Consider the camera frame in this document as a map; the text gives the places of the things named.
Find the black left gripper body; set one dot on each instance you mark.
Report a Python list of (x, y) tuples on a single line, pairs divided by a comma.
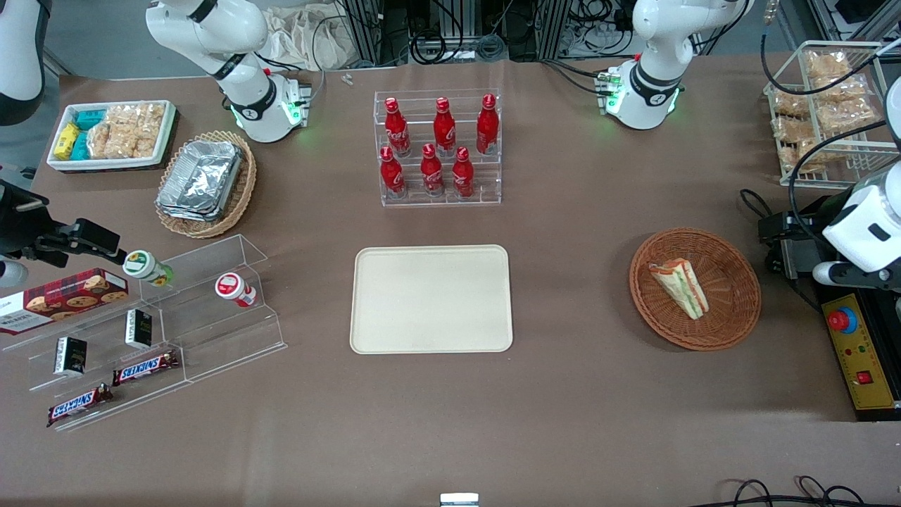
[(802, 243)]

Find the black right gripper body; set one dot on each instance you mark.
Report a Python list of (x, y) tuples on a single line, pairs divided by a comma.
[(21, 229)]

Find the triangular sandwich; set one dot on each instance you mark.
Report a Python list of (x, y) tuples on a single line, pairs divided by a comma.
[(681, 287)]

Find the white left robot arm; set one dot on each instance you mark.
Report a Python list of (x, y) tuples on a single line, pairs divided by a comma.
[(651, 84)]

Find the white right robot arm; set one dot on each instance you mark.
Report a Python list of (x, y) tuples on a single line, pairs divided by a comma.
[(248, 98)]

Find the brown wicker basket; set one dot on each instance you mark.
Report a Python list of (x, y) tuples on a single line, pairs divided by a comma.
[(732, 310)]

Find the aluminium foil tray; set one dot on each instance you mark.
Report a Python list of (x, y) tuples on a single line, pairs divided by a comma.
[(200, 176), (204, 216)]

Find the white rectangular snack tray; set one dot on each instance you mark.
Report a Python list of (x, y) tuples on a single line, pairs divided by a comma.
[(165, 141)]

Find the light oval wicker basket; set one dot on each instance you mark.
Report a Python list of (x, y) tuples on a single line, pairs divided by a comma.
[(243, 190)]

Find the beige plastic tray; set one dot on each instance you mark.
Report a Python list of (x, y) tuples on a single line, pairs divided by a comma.
[(431, 299)]

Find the black countertop appliance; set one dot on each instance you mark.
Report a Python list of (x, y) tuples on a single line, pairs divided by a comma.
[(820, 204)]

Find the grey metal box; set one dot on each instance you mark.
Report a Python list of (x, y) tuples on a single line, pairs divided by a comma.
[(788, 259)]

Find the green capped yogurt bottle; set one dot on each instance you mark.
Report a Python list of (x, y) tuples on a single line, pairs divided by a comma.
[(144, 266)]

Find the red cookie box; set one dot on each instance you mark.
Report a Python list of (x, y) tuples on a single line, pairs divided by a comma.
[(67, 299)]

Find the clear bag of fried snacks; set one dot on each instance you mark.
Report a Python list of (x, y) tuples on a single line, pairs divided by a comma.
[(792, 130), (845, 88), (829, 65), (848, 116), (816, 156), (792, 104)]

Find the teal snack box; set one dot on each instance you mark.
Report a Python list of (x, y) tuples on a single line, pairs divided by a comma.
[(90, 119), (79, 146)]

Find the clear rice cracker pack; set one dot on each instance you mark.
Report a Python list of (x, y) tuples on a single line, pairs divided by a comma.
[(121, 134), (149, 130), (100, 141)]

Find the small black box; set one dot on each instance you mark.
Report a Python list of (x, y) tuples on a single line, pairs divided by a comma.
[(70, 355), (139, 329)]

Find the yellow snack box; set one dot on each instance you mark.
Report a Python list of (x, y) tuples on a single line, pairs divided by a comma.
[(67, 141)]

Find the snickers chocolate bar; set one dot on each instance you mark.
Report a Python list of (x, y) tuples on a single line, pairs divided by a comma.
[(144, 367), (77, 403)]

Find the red capped yogurt bottle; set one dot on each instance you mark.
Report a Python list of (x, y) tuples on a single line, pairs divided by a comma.
[(232, 287)]

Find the clear acrylic stepped shelf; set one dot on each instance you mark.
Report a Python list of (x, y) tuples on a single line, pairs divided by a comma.
[(232, 338), (105, 391)]

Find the yellow emergency stop control box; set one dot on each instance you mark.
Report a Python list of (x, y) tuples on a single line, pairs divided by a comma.
[(866, 366)]

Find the beige cloth bags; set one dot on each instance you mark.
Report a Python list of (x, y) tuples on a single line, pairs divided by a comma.
[(303, 39)]

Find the clear acrylic bottle rack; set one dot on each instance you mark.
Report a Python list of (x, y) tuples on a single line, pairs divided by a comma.
[(486, 179)]

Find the red cola bottle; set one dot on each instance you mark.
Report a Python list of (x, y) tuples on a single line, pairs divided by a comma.
[(444, 130), (462, 176), (397, 130), (432, 174), (487, 128), (392, 176)]

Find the small white block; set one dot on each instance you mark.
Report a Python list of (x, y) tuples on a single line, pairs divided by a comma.
[(459, 500)]

